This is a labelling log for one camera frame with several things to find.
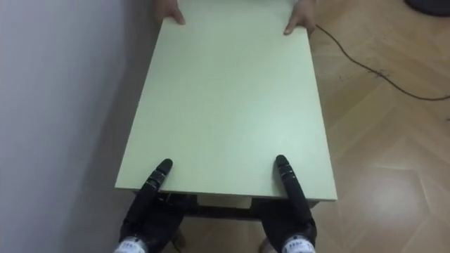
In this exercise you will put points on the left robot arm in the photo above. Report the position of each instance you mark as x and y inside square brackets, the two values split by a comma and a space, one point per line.
[130, 246]

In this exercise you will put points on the dark round object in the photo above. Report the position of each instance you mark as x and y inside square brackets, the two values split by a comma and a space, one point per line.
[429, 6]

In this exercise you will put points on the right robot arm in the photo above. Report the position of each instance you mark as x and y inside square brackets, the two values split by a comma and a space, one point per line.
[298, 245]

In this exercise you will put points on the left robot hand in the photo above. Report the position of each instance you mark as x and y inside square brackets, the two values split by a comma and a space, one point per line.
[154, 218]

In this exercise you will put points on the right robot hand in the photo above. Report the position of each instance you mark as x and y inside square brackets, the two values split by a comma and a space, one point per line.
[288, 218]

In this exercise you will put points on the pale green top table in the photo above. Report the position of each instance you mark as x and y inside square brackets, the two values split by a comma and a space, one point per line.
[225, 102]

